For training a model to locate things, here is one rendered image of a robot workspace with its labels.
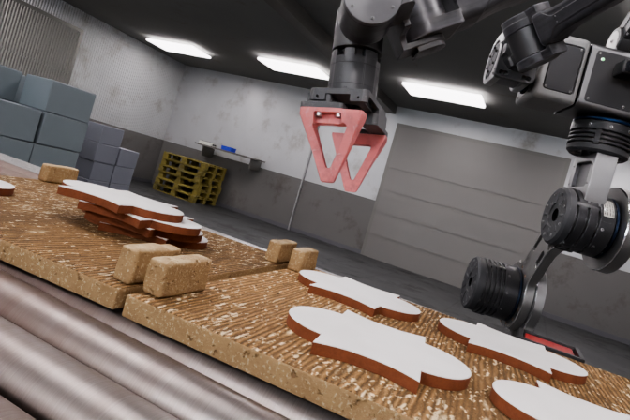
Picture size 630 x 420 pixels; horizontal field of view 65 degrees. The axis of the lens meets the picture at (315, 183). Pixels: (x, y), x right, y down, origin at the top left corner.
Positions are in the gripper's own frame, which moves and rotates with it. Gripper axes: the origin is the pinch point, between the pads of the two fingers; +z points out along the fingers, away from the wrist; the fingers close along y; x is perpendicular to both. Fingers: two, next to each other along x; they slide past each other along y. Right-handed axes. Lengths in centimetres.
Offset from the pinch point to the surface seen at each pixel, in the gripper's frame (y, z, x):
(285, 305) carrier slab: 12.8, 12.5, 0.2
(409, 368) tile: 19.9, 13.7, 12.0
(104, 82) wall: -743, -228, -751
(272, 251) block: -3.3, 9.3, -8.6
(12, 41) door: -540, -233, -763
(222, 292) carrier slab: 16.1, 11.8, -4.2
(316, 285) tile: 4.9, 11.4, 0.3
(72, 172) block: -7.5, 2.2, -46.0
